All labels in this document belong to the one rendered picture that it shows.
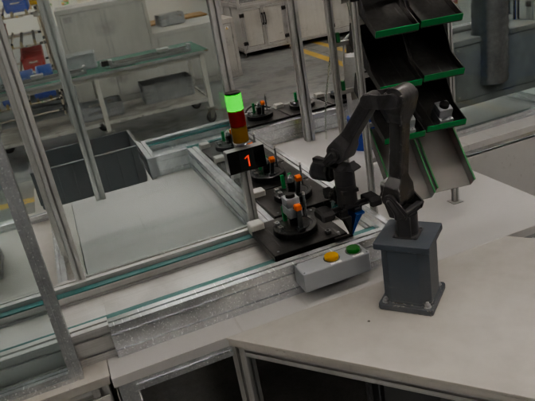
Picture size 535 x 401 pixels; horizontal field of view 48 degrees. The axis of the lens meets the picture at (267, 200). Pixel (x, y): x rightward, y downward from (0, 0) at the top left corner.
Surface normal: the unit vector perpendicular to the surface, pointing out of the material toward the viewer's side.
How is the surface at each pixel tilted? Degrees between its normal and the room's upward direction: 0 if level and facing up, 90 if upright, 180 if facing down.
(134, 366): 0
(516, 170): 90
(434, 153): 45
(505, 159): 90
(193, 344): 0
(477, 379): 0
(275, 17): 90
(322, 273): 90
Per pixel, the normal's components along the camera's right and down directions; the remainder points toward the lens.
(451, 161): 0.03, -0.39
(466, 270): -0.16, -0.91
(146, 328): 0.36, 0.32
